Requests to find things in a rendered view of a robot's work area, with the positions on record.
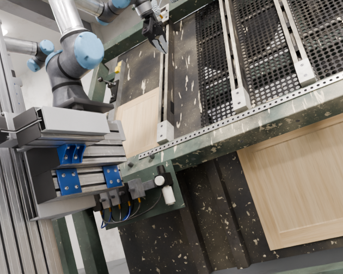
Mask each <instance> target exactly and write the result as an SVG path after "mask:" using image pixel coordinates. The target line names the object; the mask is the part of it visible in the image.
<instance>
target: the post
mask: <svg viewBox="0 0 343 274"><path fill-rule="evenodd" d="M52 226H53V230H54V234H55V237H56V242H57V247H58V251H59V256H60V261H61V264H62V268H63V273H64V274H78V270H77V266H76V261H75V257H74V252H73V249H72V245H71V240H70V236H69V232H68V227H67V224H66V219H65V217H61V218H59V219H56V220H53V221H52Z"/></svg>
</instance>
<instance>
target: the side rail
mask: <svg viewBox="0 0 343 274"><path fill-rule="evenodd" d="M108 74H109V68H108V67H107V66H106V65H105V64H104V63H103V62H100V63H99V65H98V66H97V67H96V68H94V70H93V75H92V78H91V83H90V88H89V92H88V97H89V99H90V100H92V101H98V102H103V100H104V97H105V91H106V84H105V82H104V81H103V82H99V81H98V77H102V78H103V80H106V76H107V75H108Z"/></svg>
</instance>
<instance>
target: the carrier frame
mask: <svg viewBox="0 0 343 274"><path fill-rule="evenodd" d="M175 175H176V178H177V182H178V184H179V188H180V191H181V194H182V198H183V201H184V204H185V207H184V208H180V209H177V210H173V211H170V212H167V213H164V214H160V215H156V216H153V217H150V218H147V219H143V220H140V221H136V222H133V223H129V224H126V225H123V226H120V227H118V231H119V235H120V239H121V243H122V247H123V250H124V254H125V258H126V262H127V266H128V270H129V273H130V274H210V273H212V272H213V271H218V270H224V269H229V268H233V267H237V269H238V270H239V269H244V268H248V267H250V265H251V264H255V263H260V262H264V261H270V260H275V259H281V258H286V257H292V256H297V255H301V254H307V253H312V252H318V251H323V250H329V249H333V248H338V247H343V236H339V237H336V238H330V239H325V240H320V241H315V242H310V243H306V244H301V245H296V246H291V247H286V248H280V249H277V250H270V247H269V245H268V242H267V239H266V236H265V233H264V230H263V227H262V224H261V221H260V219H259V216H258V212H257V210H256V207H255V204H254V201H253V198H252V195H251V193H250V189H249V186H248V183H247V180H246V177H245V175H244V172H243V169H242V166H241V163H240V160H239V157H238V154H237V151H234V152H231V153H228V154H225V155H223V156H220V157H217V158H214V159H211V160H208V161H206V162H203V163H200V164H198V165H194V166H191V167H189V168H186V169H183V170H181V171H178V172H175ZM71 215H72V219H73V224H74V227H75V231H76V235H77V240H78V244H79V249H80V252H81V256H82V260H83V265H84V269H85V274H109V272H108V268H107V264H106V260H105V255H104V252H103V248H102V245H101V240H100V236H99V232H98V229H97V225H96V221H95V216H94V208H93V207H91V208H88V209H85V210H82V211H79V212H77V213H74V214H71ZM272 274H343V261H341V262H337V263H331V264H325V265H319V266H312V267H306V268H302V269H296V270H290V271H284V272H278V273H272Z"/></svg>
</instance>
